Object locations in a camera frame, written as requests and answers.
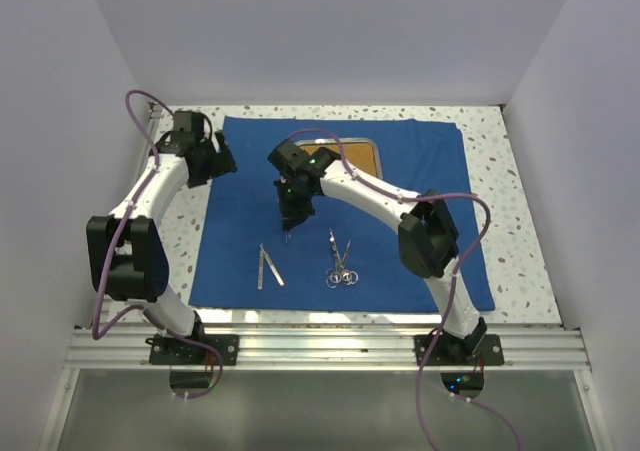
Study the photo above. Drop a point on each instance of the blue surgical cloth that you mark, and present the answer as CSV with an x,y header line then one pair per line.
x,y
243,212

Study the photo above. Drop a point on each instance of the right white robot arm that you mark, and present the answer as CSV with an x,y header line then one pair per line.
x,y
427,236

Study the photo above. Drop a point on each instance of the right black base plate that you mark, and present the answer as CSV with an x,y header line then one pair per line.
x,y
447,350

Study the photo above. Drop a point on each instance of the aluminium front rail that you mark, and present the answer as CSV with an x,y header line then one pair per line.
x,y
311,347

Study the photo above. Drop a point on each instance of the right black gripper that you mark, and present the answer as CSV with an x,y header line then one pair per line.
x,y
292,217

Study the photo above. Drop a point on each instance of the steel scalpel handle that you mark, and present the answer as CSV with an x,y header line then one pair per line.
x,y
260,271

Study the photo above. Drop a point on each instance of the steel surgical scissors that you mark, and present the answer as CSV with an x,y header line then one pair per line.
x,y
337,257

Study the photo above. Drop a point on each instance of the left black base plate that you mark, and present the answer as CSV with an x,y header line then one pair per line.
x,y
212,348

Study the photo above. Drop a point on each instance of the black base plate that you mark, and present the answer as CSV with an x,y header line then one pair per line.
x,y
447,350
212,348

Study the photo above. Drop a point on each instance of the steel tray orange liner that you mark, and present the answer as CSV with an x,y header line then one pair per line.
x,y
361,152

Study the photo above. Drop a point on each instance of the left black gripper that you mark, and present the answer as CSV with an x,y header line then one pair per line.
x,y
222,161

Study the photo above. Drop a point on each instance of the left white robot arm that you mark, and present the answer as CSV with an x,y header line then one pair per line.
x,y
129,267

